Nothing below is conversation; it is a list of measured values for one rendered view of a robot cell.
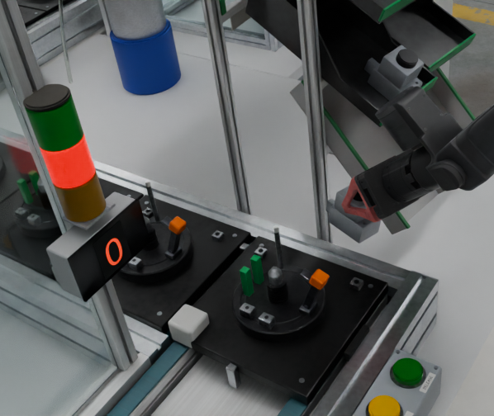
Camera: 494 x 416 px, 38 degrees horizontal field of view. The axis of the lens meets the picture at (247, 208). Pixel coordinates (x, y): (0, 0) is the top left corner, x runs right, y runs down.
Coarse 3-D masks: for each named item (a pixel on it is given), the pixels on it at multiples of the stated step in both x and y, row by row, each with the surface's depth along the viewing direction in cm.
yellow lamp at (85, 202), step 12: (96, 180) 83; (60, 192) 82; (72, 192) 81; (84, 192) 82; (96, 192) 83; (60, 204) 84; (72, 204) 82; (84, 204) 82; (96, 204) 84; (72, 216) 84; (84, 216) 83; (96, 216) 84
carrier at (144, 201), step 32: (160, 224) 125; (192, 224) 127; (224, 224) 126; (160, 256) 118; (192, 256) 120; (224, 256) 120; (128, 288) 116; (160, 288) 116; (192, 288) 115; (160, 320) 110
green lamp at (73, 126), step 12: (60, 108) 75; (72, 108) 77; (36, 120) 75; (48, 120) 75; (60, 120) 76; (72, 120) 77; (36, 132) 77; (48, 132) 76; (60, 132) 76; (72, 132) 77; (48, 144) 77; (60, 144) 77; (72, 144) 78
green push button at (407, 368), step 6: (402, 360) 99; (408, 360) 99; (414, 360) 98; (396, 366) 98; (402, 366) 98; (408, 366) 98; (414, 366) 98; (420, 366) 98; (396, 372) 97; (402, 372) 97; (408, 372) 97; (414, 372) 97; (420, 372) 97; (396, 378) 97; (402, 378) 96; (408, 378) 96; (414, 378) 96; (420, 378) 97; (402, 384) 97; (408, 384) 96; (414, 384) 97
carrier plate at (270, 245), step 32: (288, 256) 118; (224, 288) 114; (384, 288) 110; (224, 320) 109; (352, 320) 105; (224, 352) 104; (256, 352) 103; (288, 352) 102; (320, 352) 102; (288, 384) 98; (320, 384) 99
